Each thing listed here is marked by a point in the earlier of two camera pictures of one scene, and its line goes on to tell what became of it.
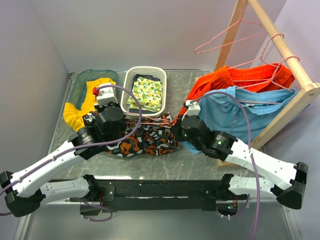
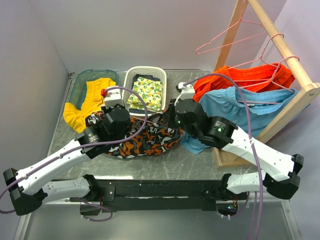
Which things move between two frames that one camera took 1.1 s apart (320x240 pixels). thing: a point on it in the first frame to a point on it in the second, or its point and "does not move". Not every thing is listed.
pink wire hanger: (148, 122) to (141, 119)
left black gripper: (100, 108) does not move
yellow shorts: (74, 116) does not move
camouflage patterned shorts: (154, 135) does not move
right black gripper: (176, 130) to (169, 118)
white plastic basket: (129, 72) does not move
